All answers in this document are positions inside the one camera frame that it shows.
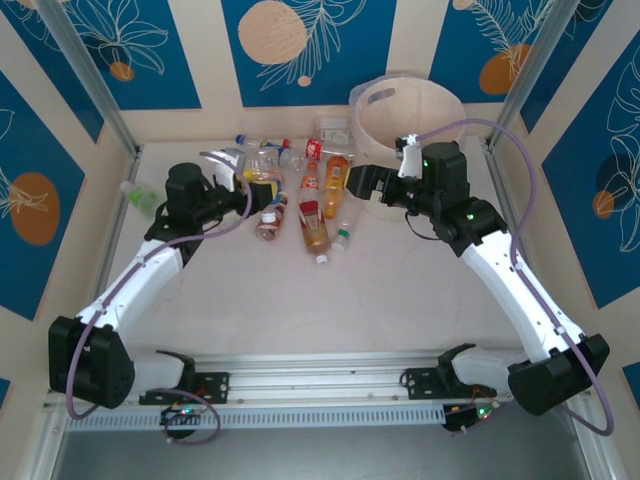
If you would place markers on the clear bottle blue label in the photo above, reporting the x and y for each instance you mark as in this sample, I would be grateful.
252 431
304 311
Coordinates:
261 162

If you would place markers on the clear bottle red cap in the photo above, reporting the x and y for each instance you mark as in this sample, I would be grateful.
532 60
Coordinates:
292 157

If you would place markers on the red and white packet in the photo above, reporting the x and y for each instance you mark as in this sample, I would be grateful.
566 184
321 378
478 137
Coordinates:
309 182

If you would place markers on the brown coffee bottle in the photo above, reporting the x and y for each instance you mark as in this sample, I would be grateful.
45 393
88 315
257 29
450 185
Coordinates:
272 227

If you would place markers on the pale green bottle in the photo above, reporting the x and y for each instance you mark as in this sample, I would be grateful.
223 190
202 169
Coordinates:
140 200

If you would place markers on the clear bottle red label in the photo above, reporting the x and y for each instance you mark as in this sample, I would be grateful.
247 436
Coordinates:
314 147

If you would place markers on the amber bottle white cap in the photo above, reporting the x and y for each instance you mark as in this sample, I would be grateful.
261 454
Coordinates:
314 230

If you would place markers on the orange juice bottle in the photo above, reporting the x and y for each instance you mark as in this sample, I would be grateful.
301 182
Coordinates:
336 175

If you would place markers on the square clear bottle green label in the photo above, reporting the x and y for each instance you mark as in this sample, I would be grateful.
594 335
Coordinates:
350 215

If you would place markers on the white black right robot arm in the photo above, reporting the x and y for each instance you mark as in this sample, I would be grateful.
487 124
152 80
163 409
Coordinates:
520 295

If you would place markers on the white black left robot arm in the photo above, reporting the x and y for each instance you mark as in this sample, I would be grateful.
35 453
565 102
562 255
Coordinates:
130 285

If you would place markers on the beige plastic bin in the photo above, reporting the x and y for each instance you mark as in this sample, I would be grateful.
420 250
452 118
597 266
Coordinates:
425 105

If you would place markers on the small circuit board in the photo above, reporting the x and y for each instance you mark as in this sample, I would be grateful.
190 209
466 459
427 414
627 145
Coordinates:
180 412
470 415

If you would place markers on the grey metal front panel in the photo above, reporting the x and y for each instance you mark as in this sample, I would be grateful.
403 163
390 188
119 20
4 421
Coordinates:
320 457

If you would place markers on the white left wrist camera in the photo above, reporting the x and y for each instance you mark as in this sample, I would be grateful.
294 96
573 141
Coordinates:
227 167

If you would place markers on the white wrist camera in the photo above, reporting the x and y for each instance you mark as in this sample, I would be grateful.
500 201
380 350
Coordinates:
411 160
227 167

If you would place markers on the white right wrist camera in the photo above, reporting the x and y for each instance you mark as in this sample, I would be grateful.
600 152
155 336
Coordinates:
411 160

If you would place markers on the aluminium table side rail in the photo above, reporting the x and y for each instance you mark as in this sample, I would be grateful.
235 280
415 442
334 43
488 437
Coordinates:
497 167
119 220

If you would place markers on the white wall socket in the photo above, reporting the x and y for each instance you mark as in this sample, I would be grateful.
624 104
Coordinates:
334 135

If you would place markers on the aluminium frame post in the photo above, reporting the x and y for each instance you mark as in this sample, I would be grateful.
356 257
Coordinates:
529 74
91 75

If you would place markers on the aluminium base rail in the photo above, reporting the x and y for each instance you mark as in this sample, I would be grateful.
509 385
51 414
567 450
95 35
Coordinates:
320 375

